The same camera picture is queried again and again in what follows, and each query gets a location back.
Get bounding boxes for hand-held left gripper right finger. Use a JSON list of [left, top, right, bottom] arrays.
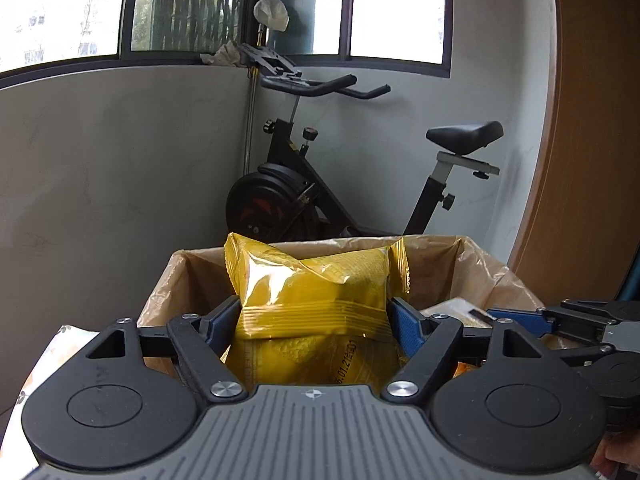
[[381, 296, 551, 405]]

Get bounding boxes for black exercise bike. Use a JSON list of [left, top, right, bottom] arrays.
[[224, 42, 505, 248]]

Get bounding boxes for plastic-lined cardboard box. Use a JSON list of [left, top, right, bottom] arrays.
[[136, 235, 546, 386]]

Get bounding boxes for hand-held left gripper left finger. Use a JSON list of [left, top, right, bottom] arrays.
[[85, 296, 249, 406]]

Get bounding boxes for checked floral tablecloth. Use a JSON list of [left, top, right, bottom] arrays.
[[20, 324, 101, 411]]

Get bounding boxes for person's right hand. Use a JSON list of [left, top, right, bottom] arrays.
[[592, 432, 640, 480]]

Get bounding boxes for crumpled beige cloth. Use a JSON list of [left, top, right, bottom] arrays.
[[200, 41, 246, 67]]

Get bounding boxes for blue object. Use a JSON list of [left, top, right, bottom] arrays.
[[617, 255, 640, 303]]

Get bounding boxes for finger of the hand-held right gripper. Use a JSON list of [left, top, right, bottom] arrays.
[[487, 306, 608, 341], [560, 299, 623, 313]]

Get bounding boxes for green perforated screen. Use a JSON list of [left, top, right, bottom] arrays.
[[132, 0, 273, 52]]

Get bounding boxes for beige snack packet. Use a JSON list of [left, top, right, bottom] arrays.
[[420, 297, 493, 331]]

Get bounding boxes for wooden door panel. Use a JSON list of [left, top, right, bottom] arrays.
[[507, 0, 640, 306]]

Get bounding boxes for white bag on pole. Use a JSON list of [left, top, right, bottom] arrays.
[[253, 0, 290, 32]]

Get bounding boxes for yellow snack packet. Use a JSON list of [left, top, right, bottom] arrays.
[[223, 232, 412, 386]]

